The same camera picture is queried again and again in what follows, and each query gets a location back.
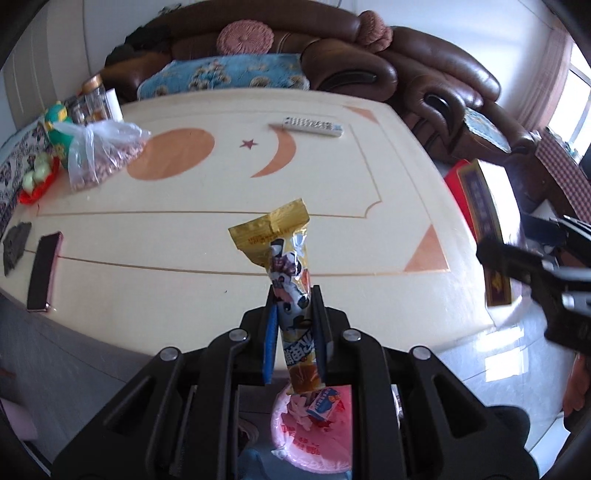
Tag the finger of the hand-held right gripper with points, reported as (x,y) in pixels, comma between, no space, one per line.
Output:
(554,230)
(512,263)

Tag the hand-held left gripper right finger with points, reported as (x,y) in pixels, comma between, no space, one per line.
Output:
(321,341)

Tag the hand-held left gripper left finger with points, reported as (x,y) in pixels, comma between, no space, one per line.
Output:
(270,341)

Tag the gold cow print snack wrapper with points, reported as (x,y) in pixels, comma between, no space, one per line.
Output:
(286,258)

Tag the blue plastic waste bin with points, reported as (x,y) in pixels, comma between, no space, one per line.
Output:
(254,464)

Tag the person's right hand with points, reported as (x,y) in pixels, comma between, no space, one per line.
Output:
(578,387)

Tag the red checkered cloth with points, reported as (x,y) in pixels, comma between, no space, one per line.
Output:
(568,175)

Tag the small blue white box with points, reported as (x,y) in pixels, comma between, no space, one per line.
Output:
(323,404)

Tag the red gift box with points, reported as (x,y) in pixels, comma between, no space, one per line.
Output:
(480,207)

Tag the crumpled pink plastic wrap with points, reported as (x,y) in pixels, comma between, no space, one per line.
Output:
(298,410)

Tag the beige sneaker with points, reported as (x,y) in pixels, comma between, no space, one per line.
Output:
(248,434)

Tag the blue floral armrest cover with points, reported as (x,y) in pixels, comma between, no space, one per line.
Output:
(485,129)

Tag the window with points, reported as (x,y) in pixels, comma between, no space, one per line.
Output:
(582,92)

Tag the cream coffee table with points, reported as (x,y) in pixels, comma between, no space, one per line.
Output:
(184,221)

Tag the pink curtain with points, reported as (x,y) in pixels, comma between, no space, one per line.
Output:
(549,78)

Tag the white remote control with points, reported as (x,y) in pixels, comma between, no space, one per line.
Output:
(309,125)

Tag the brown leather sofa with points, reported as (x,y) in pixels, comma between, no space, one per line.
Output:
(415,60)

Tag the black smartphone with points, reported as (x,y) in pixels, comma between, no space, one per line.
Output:
(44,272)

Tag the clear plastic bag of nuts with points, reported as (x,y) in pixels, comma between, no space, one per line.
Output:
(101,161)

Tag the dark grey textured pouch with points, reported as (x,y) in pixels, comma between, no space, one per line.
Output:
(16,247)

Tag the round pink knitted cushion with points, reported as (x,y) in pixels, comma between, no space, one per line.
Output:
(374,27)
(244,39)

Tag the blue floral cushion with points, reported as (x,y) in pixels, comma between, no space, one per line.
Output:
(221,74)

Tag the glass jar with gold lid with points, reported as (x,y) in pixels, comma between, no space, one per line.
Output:
(94,99)

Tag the clear drinking glass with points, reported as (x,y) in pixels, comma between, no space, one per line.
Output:
(79,110)

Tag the green yellow plastic toy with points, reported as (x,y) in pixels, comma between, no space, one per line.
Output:
(57,122)

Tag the black white patterned cloth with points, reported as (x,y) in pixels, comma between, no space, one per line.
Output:
(14,161)

